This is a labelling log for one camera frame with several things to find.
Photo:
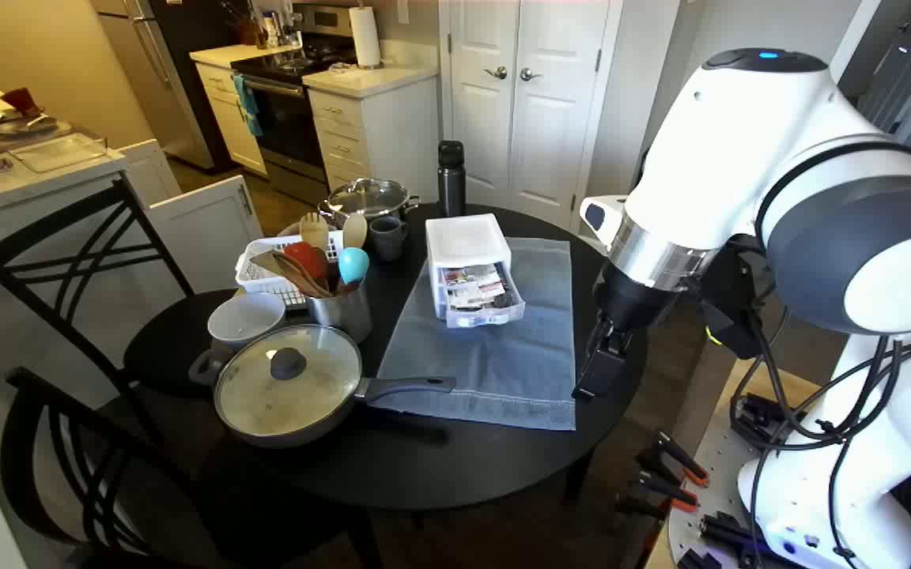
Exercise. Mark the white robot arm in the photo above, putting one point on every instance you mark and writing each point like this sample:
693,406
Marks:
760,143

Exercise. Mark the dark grey mug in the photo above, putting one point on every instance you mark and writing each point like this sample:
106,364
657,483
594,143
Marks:
385,240

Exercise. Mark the white double door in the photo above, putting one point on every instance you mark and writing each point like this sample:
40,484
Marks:
523,86

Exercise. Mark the white ceramic bowl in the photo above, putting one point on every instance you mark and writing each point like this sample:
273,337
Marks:
245,319

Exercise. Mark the paper towel roll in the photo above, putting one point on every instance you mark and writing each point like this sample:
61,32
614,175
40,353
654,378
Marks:
363,35

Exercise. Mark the black front chair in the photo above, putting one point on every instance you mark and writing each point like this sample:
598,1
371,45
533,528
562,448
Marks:
123,503

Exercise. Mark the grey blue cloth placemat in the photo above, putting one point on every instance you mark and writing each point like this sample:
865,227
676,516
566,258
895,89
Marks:
519,376

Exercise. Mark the black orange clamp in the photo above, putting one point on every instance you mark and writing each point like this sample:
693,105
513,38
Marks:
667,459

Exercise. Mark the frying pan with glass lid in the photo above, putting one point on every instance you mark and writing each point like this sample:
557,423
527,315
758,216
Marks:
294,384

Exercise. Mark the white kitchen cabinet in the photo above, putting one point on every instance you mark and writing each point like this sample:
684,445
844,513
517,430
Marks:
376,124

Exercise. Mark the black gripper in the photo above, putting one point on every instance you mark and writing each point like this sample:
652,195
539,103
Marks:
624,307

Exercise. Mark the black kitchen stove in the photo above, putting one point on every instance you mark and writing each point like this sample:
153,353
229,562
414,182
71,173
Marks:
282,112

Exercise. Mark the steel utensil holder cup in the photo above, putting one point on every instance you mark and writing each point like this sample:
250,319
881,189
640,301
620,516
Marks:
344,311

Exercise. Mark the round black table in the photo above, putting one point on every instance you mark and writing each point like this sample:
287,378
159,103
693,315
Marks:
385,459

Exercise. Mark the white plastic basket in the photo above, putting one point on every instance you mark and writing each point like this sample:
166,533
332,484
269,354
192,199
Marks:
258,276

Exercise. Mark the dark grey water bottle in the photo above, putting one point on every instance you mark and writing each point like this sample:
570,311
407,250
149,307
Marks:
450,175

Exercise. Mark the pot with glass lid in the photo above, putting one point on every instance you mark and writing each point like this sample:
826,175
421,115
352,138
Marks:
371,199

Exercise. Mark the black metal chair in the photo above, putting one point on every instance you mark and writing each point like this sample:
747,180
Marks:
50,260

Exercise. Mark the red silicone spoon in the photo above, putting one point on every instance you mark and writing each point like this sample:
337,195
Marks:
311,260

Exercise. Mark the white clear drawer organizer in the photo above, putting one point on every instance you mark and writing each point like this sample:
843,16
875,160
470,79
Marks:
463,243

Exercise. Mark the blue silicone spatula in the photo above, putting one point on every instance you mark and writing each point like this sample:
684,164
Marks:
352,265

